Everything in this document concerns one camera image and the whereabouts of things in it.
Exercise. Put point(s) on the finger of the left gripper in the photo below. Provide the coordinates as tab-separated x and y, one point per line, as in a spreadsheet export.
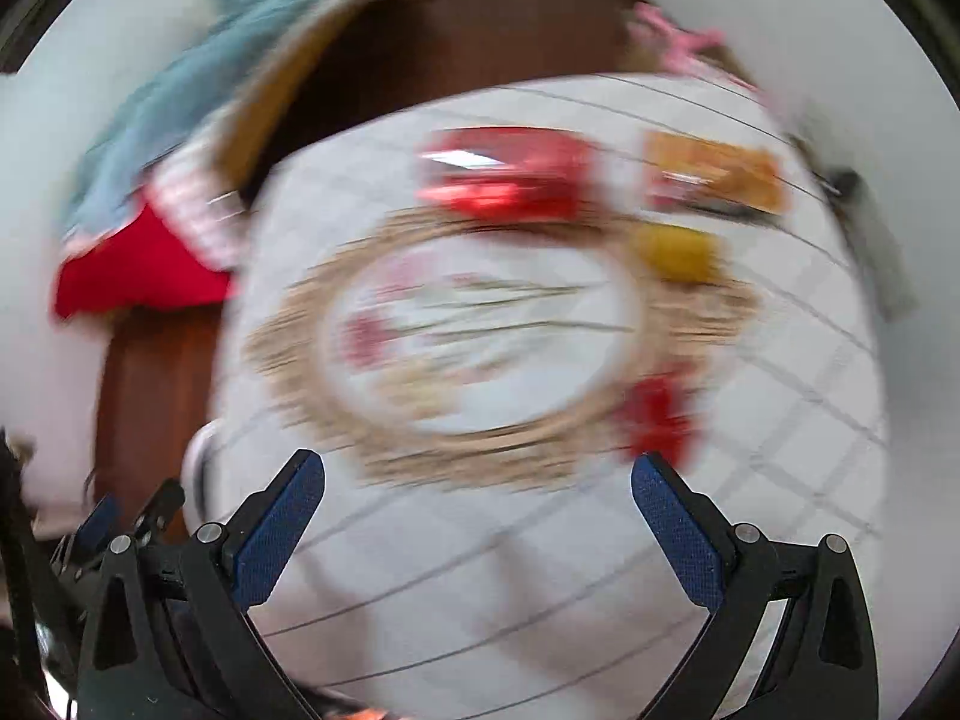
158	513
82	550

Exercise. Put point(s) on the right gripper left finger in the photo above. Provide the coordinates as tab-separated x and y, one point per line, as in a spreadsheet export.
168	633

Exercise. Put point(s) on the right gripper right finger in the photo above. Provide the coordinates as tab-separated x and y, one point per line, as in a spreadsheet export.
822	660

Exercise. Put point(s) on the red soda can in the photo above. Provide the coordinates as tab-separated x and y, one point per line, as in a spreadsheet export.
508	175

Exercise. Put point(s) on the orange fries snack bag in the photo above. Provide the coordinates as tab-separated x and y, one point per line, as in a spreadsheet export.
691	172

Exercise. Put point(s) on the white round trash bin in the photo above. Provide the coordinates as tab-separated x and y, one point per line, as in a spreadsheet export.
196	470

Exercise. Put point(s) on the red bed sheet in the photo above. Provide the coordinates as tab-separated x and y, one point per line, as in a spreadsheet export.
144	264

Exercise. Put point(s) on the small red wrapper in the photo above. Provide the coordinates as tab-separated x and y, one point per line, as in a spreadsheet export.
656	418

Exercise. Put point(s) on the pink patterned mattress cover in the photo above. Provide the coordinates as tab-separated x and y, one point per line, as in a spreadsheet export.
197	203

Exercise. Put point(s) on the white grid tablecloth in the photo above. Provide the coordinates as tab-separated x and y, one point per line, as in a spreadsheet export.
477	553

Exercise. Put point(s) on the yellow snack packet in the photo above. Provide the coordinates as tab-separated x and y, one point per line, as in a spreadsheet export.
678	254

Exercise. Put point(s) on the light blue duvet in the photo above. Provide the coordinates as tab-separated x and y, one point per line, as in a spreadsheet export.
162	112

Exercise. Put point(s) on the pink panther plush toy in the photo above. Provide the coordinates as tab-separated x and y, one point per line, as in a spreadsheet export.
681	52

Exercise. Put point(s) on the wooden bed frame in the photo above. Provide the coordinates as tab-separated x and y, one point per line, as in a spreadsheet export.
243	127

